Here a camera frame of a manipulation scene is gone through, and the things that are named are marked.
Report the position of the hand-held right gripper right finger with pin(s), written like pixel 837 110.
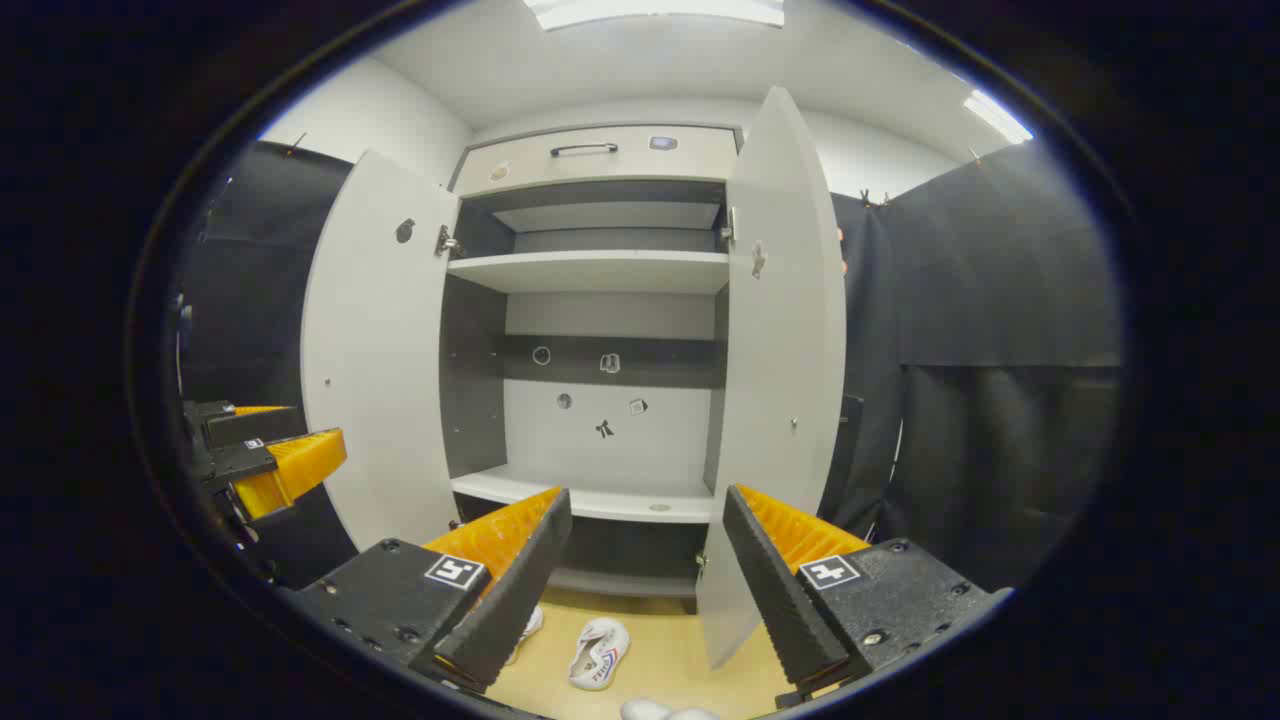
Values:
pixel 780 590

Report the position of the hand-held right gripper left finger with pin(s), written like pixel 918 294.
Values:
pixel 520 590

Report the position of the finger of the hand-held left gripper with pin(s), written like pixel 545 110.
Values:
pixel 290 468
pixel 255 425

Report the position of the white canvas shoe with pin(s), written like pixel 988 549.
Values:
pixel 531 625
pixel 600 650

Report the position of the white shoe cabinet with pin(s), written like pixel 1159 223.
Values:
pixel 560 440

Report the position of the white cabinet door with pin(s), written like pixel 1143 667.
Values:
pixel 785 350
pixel 380 330

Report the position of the white cabinet shelf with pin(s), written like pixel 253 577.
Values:
pixel 620 500
pixel 600 272

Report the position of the metal door hinge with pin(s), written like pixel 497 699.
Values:
pixel 447 242
pixel 728 226

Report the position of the white cabinet drawer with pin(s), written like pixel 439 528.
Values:
pixel 700 162

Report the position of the black backdrop cloth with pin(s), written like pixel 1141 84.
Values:
pixel 1000 300

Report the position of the ceiling light panel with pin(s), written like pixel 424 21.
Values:
pixel 650 10
pixel 997 116

